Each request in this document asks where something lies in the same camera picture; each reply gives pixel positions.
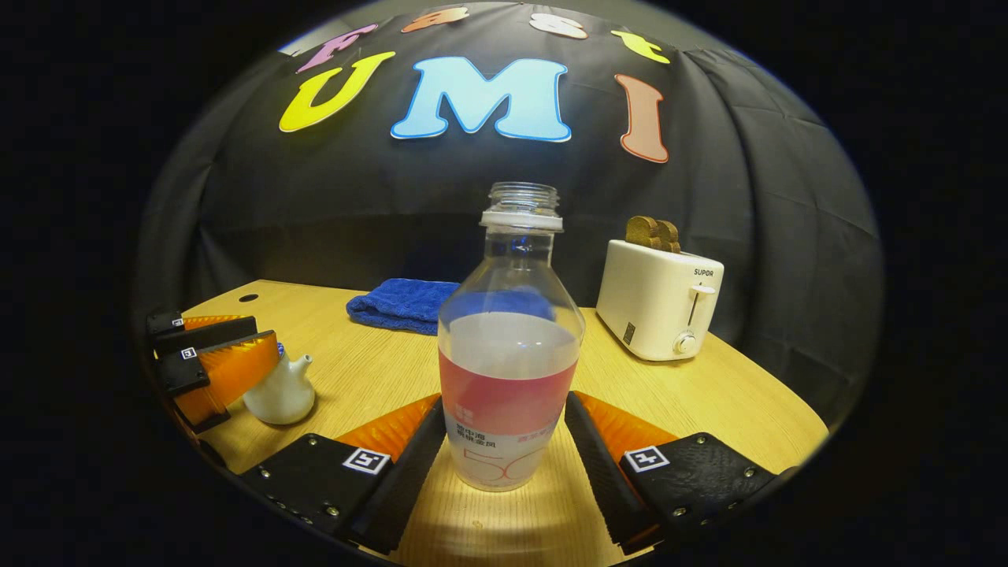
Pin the brown toast slice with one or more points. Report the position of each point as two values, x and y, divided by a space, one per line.
669 236
642 232

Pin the white teacup with spout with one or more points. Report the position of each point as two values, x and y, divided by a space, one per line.
277 394

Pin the white toaster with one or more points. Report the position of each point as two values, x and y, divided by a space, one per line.
654 307

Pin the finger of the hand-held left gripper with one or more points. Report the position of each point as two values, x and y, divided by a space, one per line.
179 370
205 335

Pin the clear water bottle pink label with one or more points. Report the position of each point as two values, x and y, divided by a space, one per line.
508 394

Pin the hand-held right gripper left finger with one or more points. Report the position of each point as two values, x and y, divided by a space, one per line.
398 484

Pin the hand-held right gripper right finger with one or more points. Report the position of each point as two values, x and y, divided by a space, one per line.
606 472

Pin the black backdrop cloth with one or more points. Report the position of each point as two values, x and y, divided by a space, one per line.
472 205

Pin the blue towel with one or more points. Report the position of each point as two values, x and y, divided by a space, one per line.
402 303

